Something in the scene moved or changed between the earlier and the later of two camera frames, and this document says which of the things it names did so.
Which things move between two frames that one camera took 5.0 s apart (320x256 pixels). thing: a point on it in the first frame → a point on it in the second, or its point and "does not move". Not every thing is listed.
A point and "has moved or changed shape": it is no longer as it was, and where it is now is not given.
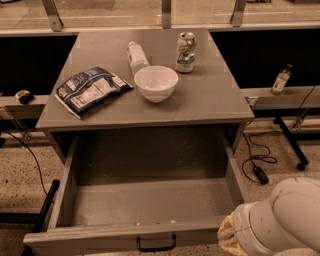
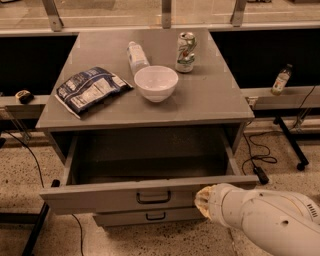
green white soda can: [186, 50] does not move
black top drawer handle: [152, 249] → [153, 201]
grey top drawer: [153, 192] has moved or changed shape
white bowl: [156, 83] does not move
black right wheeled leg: [302, 159] does not move
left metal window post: [52, 12] does not move
